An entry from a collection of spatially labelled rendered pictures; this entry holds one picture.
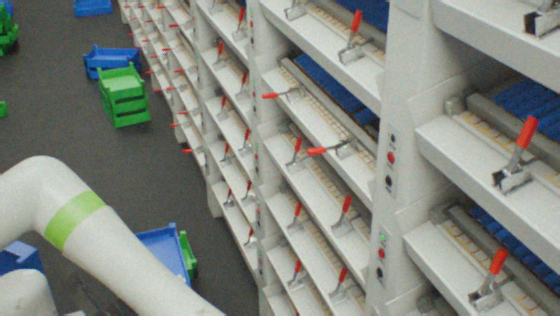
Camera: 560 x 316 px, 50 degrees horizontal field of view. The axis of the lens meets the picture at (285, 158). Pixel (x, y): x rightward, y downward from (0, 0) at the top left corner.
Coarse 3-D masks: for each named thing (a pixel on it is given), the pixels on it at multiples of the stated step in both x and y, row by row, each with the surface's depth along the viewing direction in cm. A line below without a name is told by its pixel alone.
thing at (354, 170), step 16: (288, 48) 151; (256, 64) 150; (272, 64) 152; (272, 80) 148; (288, 112) 140; (304, 112) 132; (320, 112) 130; (352, 112) 126; (304, 128) 131; (320, 128) 126; (336, 128) 124; (368, 128) 120; (320, 144) 122; (336, 160) 116; (352, 160) 114; (368, 160) 113; (352, 176) 111; (368, 176) 109; (368, 192) 106
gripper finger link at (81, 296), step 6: (78, 288) 116; (72, 294) 116; (78, 294) 115; (84, 294) 115; (78, 300) 115; (84, 300) 115; (90, 300) 115; (84, 306) 114; (90, 306) 114; (96, 306) 114; (84, 312) 114; (90, 312) 114; (96, 312) 114
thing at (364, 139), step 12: (288, 60) 148; (288, 72) 147; (300, 72) 142; (300, 84) 141; (312, 84) 136; (312, 96) 135; (324, 96) 130; (324, 108) 129; (336, 108) 125; (336, 120) 124; (348, 120) 120; (348, 132) 120; (360, 132) 116; (372, 144) 112; (372, 168) 109
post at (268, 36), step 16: (256, 0) 144; (256, 16) 146; (256, 32) 148; (272, 32) 148; (256, 48) 151; (272, 48) 150; (272, 112) 159; (256, 128) 166; (272, 160) 166; (256, 176) 175; (272, 176) 169; (256, 192) 179; (256, 208) 183; (256, 224) 186; (272, 224) 177; (272, 272) 187
